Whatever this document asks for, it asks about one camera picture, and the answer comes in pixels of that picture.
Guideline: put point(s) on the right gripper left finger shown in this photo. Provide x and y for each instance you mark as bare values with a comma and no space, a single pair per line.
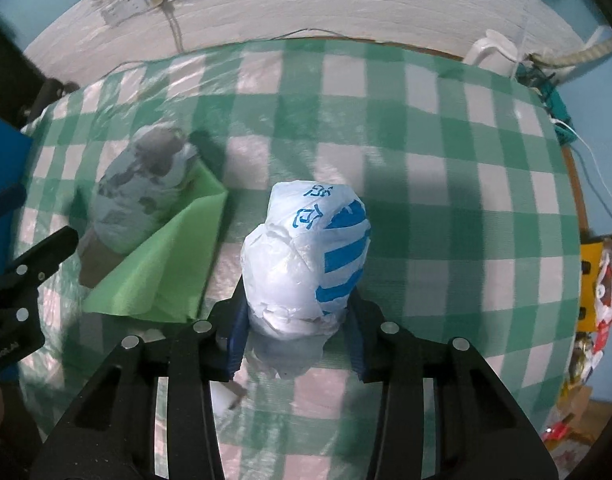
231,323

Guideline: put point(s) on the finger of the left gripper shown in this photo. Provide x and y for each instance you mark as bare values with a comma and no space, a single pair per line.
44,259

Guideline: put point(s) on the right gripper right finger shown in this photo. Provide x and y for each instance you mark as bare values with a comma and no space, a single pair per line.
361,328

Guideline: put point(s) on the white blue plastic bag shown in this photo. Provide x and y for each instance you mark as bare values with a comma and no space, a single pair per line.
300,265

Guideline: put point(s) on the neon green foam sheet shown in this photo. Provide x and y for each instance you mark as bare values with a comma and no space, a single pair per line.
162,280

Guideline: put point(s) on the blue cardboard box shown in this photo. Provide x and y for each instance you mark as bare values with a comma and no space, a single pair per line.
14,153

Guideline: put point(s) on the camouflage wrapped bundle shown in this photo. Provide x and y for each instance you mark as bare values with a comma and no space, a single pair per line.
135,197

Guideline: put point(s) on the green checkered plastic tablecloth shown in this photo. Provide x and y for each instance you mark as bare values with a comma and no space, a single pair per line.
474,229

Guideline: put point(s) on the yellow sign board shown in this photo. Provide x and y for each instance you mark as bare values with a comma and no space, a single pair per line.
591,254

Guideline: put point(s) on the white plastic bag pile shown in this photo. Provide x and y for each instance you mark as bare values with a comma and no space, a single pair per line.
603,288

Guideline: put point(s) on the teal plastic basket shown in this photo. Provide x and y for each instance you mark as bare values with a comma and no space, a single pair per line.
533,77

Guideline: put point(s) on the white electric kettle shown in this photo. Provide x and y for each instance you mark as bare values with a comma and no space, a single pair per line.
493,52

